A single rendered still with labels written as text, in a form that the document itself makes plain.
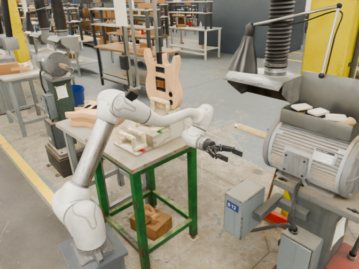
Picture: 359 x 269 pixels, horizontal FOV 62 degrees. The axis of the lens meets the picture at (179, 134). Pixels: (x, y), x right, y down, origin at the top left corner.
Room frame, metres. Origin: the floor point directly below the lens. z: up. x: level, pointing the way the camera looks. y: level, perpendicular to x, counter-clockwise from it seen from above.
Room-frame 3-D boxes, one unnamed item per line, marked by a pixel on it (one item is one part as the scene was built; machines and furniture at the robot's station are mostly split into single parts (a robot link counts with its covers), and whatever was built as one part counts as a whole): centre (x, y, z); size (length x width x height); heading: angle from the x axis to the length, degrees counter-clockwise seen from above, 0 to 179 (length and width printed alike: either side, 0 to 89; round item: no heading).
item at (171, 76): (2.05, 0.10, 1.33); 0.35 x 0.04 x 0.40; 44
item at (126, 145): (1.83, 0.33, 0.94); 0.27 x 0.15 x 0.01; 45
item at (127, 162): (1.94, 0.28, 0.55); 0.62 x 0.58 x 0.76; 42
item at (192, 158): (1.90, -0.09, 0.45); 0.05 x 0.05 x 0.90; 42
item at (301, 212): (1.02, -0.49, 1.02); 0.13 x 0.04 x 0.04; 42
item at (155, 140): (1.94, 0.22, 0.98); 0.27 x 0.16 x 0.09; 45
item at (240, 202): (1.00, -0.33, 0.99); 0.24 x 0.21 x 0.26; 42
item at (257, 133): (1.33, -0.37, 1.25); 0.18 x 0.03 x 0.03; 42
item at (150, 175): (2.32, 0.28, 0.45); 0.05 x 0.05 x 0.90; 42
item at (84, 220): (1.16, 0.48, 0.87); 0.18 x 0.16 x 0.22; 43
